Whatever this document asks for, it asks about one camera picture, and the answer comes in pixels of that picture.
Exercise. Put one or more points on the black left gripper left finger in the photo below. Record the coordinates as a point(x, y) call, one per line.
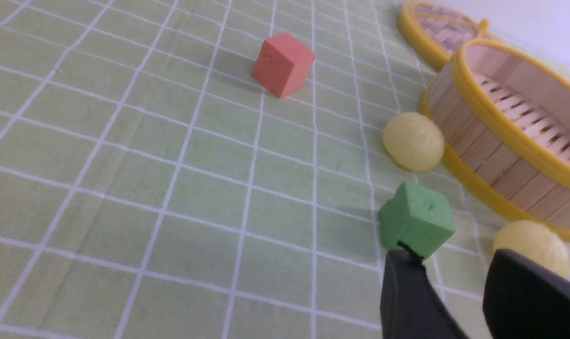
point(410, 307)

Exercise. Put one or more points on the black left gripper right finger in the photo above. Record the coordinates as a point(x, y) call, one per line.
point(523, 300)

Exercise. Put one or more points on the yellow bun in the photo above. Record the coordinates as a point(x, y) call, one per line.
point(414, 141)
point(536, 242)

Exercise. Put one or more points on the bamboo steamer tray yellow rim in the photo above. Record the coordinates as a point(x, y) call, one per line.
point(505, 118)

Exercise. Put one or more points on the woven bamboo steamer lid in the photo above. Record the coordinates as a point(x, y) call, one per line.
point(435, 31)

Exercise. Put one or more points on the green foam cube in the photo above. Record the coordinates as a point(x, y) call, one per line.
point(417, 216)

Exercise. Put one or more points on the red foam cube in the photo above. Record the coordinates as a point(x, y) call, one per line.
point(283, 64)

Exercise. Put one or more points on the green checkered tablecloth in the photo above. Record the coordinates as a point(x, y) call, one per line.
point(150, 188)

